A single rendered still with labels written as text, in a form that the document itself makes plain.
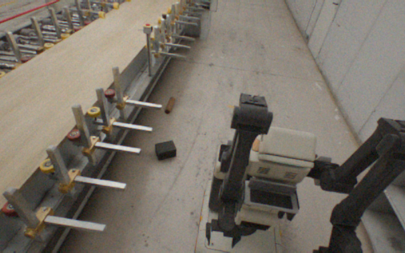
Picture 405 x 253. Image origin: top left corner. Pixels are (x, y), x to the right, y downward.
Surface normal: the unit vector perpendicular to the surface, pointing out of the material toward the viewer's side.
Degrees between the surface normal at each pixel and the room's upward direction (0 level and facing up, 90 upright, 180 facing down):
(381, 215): 0
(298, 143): 43
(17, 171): 0
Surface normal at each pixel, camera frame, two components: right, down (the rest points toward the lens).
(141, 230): 0.10, -0.76
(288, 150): -0.02, -0.14
